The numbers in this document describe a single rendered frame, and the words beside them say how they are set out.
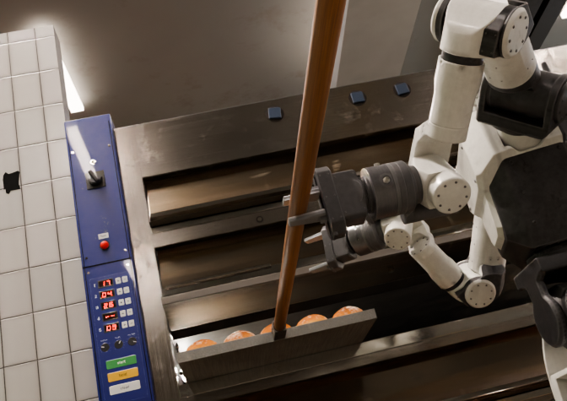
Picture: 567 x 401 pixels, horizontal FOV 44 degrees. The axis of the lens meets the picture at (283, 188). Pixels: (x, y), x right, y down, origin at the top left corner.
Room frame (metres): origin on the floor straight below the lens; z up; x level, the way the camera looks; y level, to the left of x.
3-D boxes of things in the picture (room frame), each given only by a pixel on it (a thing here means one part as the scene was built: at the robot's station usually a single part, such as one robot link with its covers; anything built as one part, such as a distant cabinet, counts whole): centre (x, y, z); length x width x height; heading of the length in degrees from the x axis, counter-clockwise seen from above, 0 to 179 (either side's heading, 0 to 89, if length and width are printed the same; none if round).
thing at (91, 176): (2.07, 0.60, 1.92); 0.06 x 0.04 x 0.11; 98
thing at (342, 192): (1.08, -0.11, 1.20); 0.12 x 0.10 x 0.13; 98
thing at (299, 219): (1.07, -0.02, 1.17); 0.06 x 0.03 x 0.02; 98
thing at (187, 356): (2.07, 0.14, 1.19); 0.55 x 0.36 x 0.03; 99
